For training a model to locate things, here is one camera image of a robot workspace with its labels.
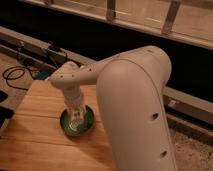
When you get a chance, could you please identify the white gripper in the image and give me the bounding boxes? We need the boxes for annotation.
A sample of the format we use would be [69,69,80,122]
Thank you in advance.
[62,86,86,122]

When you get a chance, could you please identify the small white labelled bottle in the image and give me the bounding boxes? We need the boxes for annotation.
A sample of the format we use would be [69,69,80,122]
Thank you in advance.
[72,110,82,128]

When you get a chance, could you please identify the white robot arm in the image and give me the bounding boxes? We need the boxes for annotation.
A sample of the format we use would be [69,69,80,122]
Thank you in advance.
[50,46,178,171]

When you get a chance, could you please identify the green ceramic bowl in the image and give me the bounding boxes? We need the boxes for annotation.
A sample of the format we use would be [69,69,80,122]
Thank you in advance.
[60,105,95,137]

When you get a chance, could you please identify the blue object on floor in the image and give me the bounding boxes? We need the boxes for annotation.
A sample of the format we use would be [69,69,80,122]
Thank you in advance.
[34,70,50,80]

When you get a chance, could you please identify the black device at left edge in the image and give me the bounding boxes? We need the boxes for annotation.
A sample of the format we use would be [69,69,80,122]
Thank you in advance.
[0,90,14,128]

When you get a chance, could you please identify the black coiled cable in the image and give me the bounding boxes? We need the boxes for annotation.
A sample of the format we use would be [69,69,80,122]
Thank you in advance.
[2,65,34,91]

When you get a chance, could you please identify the metal floor rail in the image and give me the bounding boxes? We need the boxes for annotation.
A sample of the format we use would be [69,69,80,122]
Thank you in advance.
[0,27,213,146]

